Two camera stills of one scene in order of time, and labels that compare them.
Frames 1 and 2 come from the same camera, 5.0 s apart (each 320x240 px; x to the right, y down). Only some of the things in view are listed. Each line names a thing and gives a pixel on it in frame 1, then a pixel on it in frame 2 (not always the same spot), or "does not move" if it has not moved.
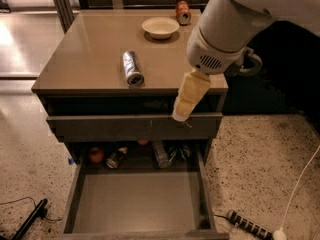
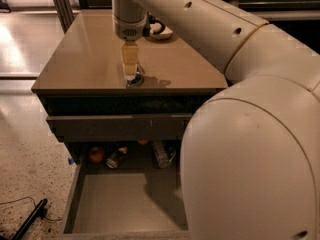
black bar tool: [40, 211] does not move
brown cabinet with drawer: [110, 86] does not move
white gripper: [209, 56] -> [130, 30]
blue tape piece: [70, 161] does not move
